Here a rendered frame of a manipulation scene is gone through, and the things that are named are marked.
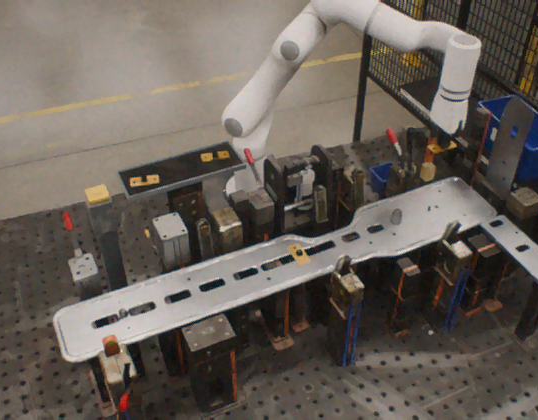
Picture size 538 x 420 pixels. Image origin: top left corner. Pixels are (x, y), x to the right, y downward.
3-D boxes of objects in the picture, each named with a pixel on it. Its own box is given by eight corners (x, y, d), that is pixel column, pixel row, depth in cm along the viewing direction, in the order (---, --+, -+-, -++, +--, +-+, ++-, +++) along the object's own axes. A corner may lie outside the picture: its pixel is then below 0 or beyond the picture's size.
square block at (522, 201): (497, 284, 216) (526, 206, 192) (482, 269, 221) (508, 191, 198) (515, 277, 219) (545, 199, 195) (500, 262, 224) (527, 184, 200)
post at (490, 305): (488, 313, 207) (511, 251, 188) (467, 290, 214) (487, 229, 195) (503, 306, 209) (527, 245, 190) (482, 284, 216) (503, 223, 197)
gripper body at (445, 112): (432, 84, 173) (425, 118, 181) (455, 102, 166) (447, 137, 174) (453, 79, 176) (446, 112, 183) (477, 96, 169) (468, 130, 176)
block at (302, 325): (295, 333, 201) (298, 271, 182) (277, 305, 210) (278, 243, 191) (310, 327, 203) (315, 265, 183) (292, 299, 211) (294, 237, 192)
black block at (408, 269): (394, 345, 197) (408, 283, 178) (375, 321, 205) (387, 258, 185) (415, 336, 200) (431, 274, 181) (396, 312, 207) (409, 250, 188)
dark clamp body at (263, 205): (255, 300, 211) (253, 215, 186) (239, 274, 220) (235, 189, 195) (283, 290, 215) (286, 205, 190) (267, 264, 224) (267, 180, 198)
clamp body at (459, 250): (435, 340, 199) (457, 264, 176) (414, 314, 207) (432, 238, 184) (458, 330, 202) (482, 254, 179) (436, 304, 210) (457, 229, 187)
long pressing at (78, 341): (67, 375, 155) (66, 372, 154) (49, 311, 170) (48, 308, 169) (502, 216, 199) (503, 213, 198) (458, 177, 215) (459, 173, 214)
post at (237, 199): (238, 291, 214) (234, 202, 188) (232, 281, 217) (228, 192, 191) (252, 286, 216) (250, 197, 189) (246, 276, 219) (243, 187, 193)
